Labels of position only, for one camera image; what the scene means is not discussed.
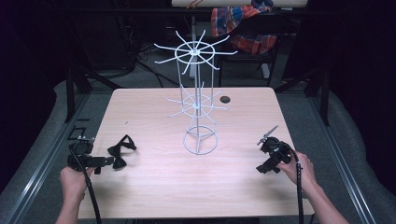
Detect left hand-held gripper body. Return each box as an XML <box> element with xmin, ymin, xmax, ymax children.
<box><xmin>67</xmin><ymin>135</ymin><xmax>108</xmax><ymax>175</ymax></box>

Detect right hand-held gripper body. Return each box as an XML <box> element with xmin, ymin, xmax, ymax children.
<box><xmin>256</xmin><ymin>124</ymin><xmax>293</xmax><ymax>173</ymax></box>

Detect black bow tie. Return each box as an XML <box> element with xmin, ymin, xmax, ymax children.
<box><xmin>106</xmin><ymin>133</ymin><xmax>138</xmax><ymax>171</ymax></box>

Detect white wire rotating rack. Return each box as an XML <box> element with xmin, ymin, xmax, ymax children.
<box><xmin>153</xmin><ymin>29</ymin><xmax>239</xmax><ymax>156</ymax></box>

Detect person's left hand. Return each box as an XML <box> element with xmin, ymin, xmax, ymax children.
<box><xmin>59</xmin><ymin>165</ymin><xmax>98</xmax><ymax>203</ymax></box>

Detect person's right hand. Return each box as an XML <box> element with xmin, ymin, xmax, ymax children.
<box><xmin>276</xmin><ymin>151</ymin><xmax>318</xmax><ymax>196</ymax></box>

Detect black metal stand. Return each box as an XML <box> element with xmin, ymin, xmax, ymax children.
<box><xmin>273</xmin><ymin>66</ymin><xmax>332</xmax><ymax>128</ymax></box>
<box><xmin>64</xmin><ymin>65</ymin><xmax>122</xmax><ymax>123</ymax></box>

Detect black chair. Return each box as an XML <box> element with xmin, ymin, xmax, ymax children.
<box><xmin>217</xmin><ymin>12</ymin><xmax>292</xmax><ymax>89</ymax></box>

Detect plaid cloth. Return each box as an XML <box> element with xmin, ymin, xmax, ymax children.
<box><xmin>210</xmin><ymin>0</ymin><xmax>278</xmax><ymax>57</ymax></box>

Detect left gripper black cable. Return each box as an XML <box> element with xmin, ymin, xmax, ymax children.
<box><xmin>68</xmin><ymin>148</ymin><xmax>104</xmax><ymax>224</ymax></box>

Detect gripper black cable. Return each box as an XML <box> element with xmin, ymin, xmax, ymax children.
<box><xmin>278</xmin><ymin>141</ymin><xmax>305</xmax><ymax>224</ymax></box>
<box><xmin>68</xmin><ymin>148</ymin><xmax>104</xmax><ymax>224</ymax></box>

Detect small black bracket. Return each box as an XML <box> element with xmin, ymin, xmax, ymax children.
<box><xmin>66</xmin><ymin>118</ymin><xmax>92</xmax><ymax>142</ymax></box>

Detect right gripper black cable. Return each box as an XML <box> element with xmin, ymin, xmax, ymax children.
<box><xmin>278</xmin><ymin>141</ymin><xmax>305</xmax><ymax>224</ymax></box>

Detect aluminium rail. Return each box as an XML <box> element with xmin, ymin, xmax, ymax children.
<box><xmin>306</xmin><ymin>95</ymin><xmax>378</xmax><ymax>224</ymax></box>
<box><xmin>0</xmin><ymin>92</ymin><xmax>92</xmax><ymax>224</ymax></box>

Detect black floor cables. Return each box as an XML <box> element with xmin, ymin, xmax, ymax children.
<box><xmin>135</xmin><ymin>41</ymin><xmax>182</xmax><ymax>89</ymax></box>

